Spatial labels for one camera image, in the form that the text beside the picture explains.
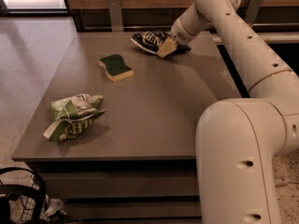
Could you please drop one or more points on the upper grey drawer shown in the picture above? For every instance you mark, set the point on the upper grey drawer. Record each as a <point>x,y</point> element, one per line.
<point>122,184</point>

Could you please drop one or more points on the green and yellow sponge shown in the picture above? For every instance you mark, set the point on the green and yellow sponge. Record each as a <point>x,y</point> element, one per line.
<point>115,67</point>

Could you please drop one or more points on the lower grey drawer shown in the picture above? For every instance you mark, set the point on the lower grey drawer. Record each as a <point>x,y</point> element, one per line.
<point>127,210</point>

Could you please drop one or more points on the grey drawer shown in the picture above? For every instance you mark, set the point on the grey drawer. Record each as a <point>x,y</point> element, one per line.
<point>122,184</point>
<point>127,210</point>

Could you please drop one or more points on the metal bracket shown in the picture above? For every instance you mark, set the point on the metal bracket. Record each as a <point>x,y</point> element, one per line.
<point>115,14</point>
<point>252,10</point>

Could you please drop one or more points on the white power strip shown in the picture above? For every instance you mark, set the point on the white power strip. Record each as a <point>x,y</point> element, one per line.
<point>281,181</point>

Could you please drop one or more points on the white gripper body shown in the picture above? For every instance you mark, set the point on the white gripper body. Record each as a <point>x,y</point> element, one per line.
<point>180,34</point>

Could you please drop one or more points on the right metal bracket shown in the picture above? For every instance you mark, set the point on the right metal bracket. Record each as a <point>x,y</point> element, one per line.
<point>252,10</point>

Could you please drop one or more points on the left metal bracket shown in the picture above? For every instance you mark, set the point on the left metal bracket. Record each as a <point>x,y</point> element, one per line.
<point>115,14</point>

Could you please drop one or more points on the green jalapeno chip bag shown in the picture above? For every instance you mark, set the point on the green jalapeno chip bag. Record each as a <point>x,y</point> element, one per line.
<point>72,116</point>

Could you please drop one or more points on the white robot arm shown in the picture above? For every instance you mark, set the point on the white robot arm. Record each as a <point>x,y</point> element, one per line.
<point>237,139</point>

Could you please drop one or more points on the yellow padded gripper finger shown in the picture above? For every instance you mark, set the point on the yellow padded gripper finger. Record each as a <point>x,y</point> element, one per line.
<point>168,46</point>

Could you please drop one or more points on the grey drawer cabinet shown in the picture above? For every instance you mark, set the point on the grey drawer cabinet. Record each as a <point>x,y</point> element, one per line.
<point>150,118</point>

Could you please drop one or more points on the blue chip bag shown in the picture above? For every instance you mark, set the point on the blue chip bag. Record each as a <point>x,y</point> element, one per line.
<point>150,41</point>

